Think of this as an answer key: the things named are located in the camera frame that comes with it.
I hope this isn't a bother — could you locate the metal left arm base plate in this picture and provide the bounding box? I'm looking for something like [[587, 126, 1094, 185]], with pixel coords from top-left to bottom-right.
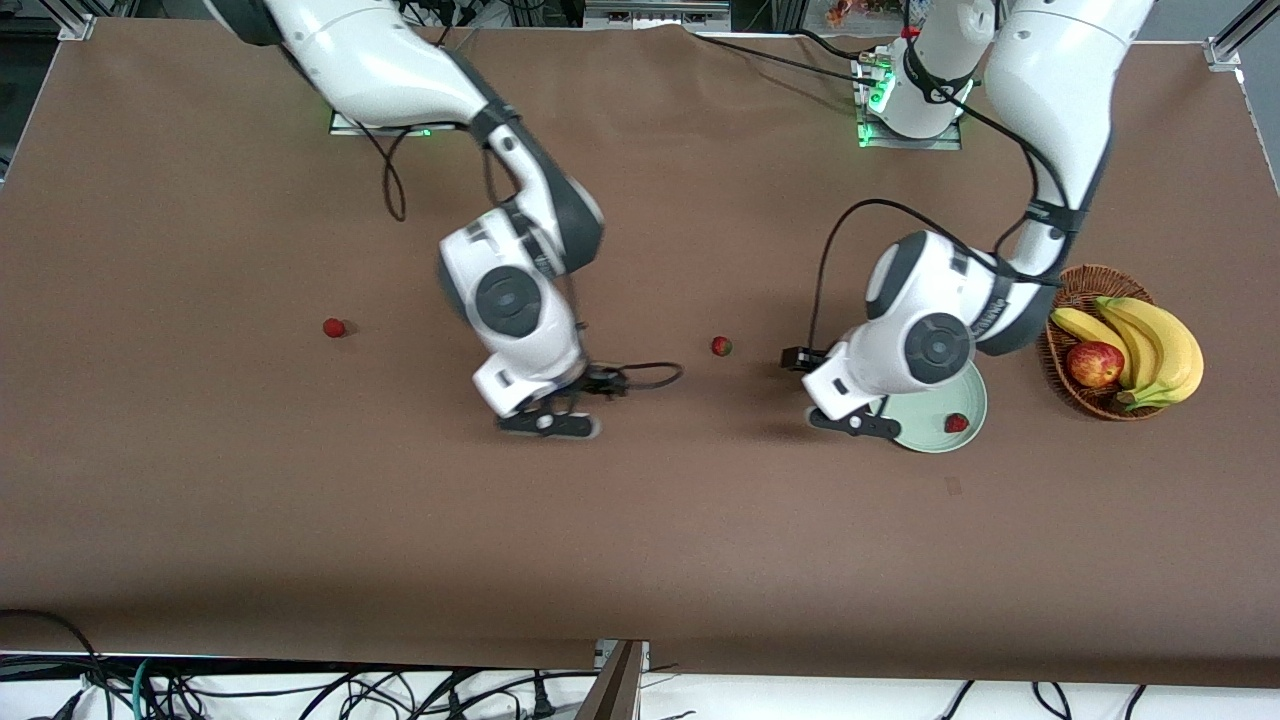
[[857, 118, 963, 151]]

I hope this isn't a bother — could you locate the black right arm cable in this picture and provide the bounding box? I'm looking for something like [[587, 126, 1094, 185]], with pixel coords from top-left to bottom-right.
[[355, 120, 685, 394]]

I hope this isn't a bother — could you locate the light green round plate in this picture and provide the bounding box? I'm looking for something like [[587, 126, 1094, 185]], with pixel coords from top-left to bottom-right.
[[878, 358, 988, 454]]

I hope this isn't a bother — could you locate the brown table cover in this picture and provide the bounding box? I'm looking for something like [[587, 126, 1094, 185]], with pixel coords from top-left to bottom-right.
[[0, 18, 1280, 689]]

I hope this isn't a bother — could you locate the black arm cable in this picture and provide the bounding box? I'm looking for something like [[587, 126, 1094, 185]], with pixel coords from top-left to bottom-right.
[[355, 120, 685, 394], [808, 60, 1086, 351]]

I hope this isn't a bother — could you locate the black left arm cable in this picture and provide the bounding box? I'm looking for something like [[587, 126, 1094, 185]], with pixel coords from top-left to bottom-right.
[[808, 60, 1086, 351]]

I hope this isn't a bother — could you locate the aluminium profile post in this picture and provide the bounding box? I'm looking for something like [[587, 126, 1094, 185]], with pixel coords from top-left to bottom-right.
[[575, 638, 651, 720]]

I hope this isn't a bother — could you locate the red apple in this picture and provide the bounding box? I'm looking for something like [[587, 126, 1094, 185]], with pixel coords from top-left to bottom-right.
[[1065, 341, 1126, 390]]

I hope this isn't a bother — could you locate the brown wicker basket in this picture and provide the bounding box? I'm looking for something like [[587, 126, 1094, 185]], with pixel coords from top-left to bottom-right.
[[1043, 264, 1171, 422]]

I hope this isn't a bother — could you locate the aluminium frame bar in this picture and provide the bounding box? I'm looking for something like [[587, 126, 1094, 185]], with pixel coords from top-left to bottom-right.
[[583, 0, 733, 31]]

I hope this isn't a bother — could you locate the yellow banana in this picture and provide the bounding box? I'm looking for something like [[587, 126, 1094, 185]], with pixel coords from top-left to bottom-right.
[[1095, 296, 1166, 393], [1050, 306, 1134, 389], [1112, 298, 1205, 412]]

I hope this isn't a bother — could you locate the black cable on table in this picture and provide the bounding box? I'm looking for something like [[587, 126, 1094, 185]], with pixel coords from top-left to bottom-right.
[[690, 28, 886, 89]]

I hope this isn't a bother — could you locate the orange background object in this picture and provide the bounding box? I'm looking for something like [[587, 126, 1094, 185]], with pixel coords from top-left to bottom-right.
[[825, 0, 901, 28]]

